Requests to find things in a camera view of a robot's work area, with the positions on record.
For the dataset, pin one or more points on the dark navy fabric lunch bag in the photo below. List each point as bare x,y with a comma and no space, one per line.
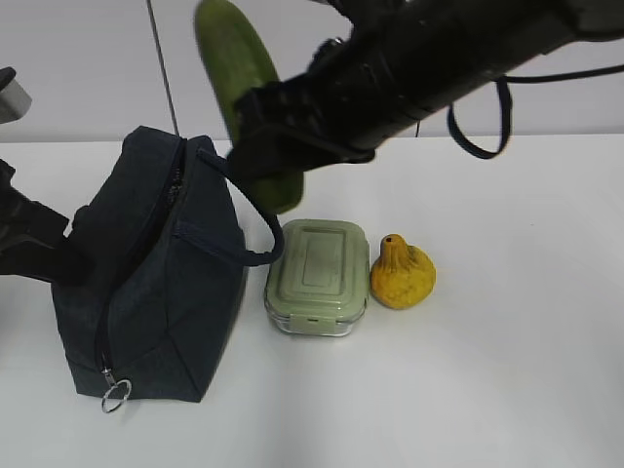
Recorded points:
170,264

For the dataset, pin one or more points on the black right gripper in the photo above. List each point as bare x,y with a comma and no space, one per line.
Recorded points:
353,96

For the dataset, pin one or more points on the yellow pear-shaped gourd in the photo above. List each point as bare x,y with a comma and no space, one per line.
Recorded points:
403,275

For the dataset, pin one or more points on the green lidded glass food container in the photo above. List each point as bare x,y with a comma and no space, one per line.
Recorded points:
320,285

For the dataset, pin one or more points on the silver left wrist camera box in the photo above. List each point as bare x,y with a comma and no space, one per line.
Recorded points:
15,101

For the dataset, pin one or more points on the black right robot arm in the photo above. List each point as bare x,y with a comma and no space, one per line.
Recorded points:
463,45

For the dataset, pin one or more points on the green cucumber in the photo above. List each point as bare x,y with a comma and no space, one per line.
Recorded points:
236,60

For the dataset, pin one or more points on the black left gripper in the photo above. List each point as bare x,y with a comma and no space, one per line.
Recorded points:
33,244

